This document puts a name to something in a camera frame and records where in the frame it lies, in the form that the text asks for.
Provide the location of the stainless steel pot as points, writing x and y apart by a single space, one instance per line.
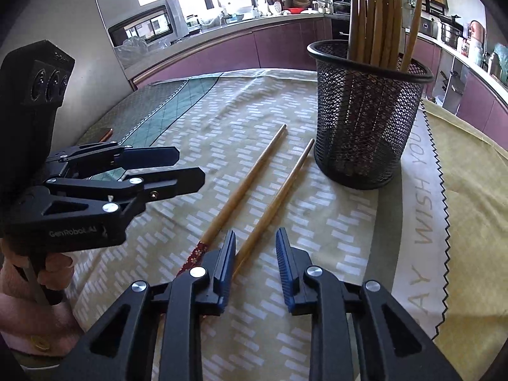
450 35

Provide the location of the red bowl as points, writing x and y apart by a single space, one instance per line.
295 10

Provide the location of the black mesh utensil holder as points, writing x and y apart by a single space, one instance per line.
335 103

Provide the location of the grey refrigerator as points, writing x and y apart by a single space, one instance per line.
91 71

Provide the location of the person's left hand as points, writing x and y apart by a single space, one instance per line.
59 266

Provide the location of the purple base cabinets with appliances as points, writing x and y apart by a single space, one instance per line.
480 95

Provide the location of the bundle of wooden chopsticks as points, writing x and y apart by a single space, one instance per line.
373 16

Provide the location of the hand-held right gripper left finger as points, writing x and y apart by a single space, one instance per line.
228 272

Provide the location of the clear plastic bag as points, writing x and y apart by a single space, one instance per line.
135 49

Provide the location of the yellow cloth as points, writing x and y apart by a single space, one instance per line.
476 206

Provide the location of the black built-in oven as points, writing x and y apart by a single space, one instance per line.
340 31

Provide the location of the smartphone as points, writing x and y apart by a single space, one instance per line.
104 134

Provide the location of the silver rice cooker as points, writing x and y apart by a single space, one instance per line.
428 26

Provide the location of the green patterned tablecloth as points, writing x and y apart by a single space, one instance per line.
246 99

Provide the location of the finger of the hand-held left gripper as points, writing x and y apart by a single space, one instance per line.
178 178
158 155

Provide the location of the purple base cabinets with sink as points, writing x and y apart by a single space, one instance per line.
222 51

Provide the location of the silver microwave oven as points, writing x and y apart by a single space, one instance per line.
139 26

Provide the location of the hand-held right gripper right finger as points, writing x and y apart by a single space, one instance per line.
283 272

